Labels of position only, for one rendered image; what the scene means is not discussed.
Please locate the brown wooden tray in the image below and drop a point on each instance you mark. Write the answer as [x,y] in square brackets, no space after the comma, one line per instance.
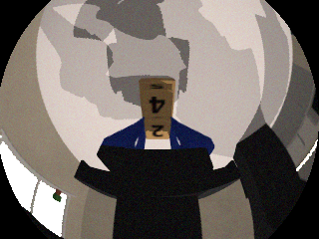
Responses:
[170,81]

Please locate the brown cube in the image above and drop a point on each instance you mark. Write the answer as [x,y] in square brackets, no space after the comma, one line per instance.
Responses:
[157,128]
[157,100]

